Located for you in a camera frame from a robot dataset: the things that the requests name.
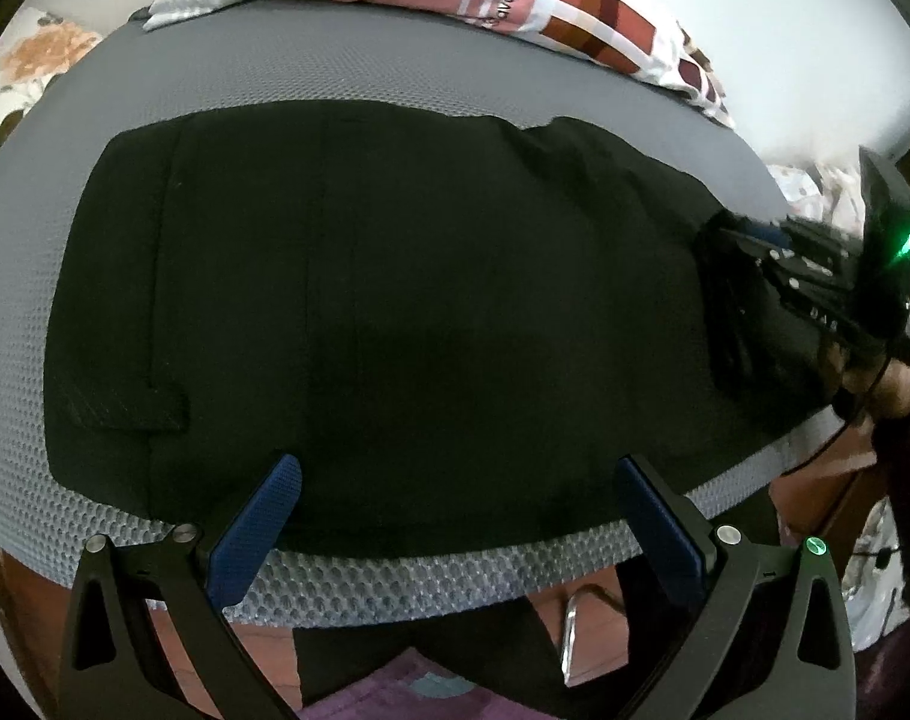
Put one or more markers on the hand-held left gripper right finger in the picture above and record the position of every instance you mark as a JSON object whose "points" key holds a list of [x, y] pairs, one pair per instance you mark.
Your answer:
{"points": [[661, 532]]}

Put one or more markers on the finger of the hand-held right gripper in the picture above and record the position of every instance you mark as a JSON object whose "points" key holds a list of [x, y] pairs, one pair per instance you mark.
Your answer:
{"points": [[814, 300], [766, 231]]}

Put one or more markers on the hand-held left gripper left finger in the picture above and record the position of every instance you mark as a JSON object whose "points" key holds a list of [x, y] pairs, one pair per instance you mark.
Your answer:
{"points": [[256, 532]]}

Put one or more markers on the black pants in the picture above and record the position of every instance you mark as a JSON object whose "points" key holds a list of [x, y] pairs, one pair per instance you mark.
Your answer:
{"points": [[425, 315]]}

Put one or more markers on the person's right hand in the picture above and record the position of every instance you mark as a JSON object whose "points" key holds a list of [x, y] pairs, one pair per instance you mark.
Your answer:
{"points": [[895, 390]]}

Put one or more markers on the white patterned cloth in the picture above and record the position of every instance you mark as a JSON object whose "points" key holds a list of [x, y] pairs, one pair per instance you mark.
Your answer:
{"points": [[814, 195], [871, 585]]}

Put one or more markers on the chrome metal tube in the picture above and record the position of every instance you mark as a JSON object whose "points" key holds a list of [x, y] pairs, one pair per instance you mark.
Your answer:
{"points": [[575, 630]]}

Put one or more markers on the purple patterned cloth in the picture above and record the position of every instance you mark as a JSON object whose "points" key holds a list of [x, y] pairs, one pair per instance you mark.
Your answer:
{"points": [[425, 694]]}

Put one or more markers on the pink plaid blanket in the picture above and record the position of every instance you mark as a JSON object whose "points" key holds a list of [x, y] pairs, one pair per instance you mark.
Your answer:
{"points": [[545, 0]]}

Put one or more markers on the grey mesh mat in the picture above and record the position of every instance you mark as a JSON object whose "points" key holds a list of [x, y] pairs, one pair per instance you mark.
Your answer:
{"points": [[440, 67]]}

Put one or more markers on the floral cushion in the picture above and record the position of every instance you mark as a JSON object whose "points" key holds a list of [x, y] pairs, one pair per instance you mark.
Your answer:
{"points": [[35, 67]]}

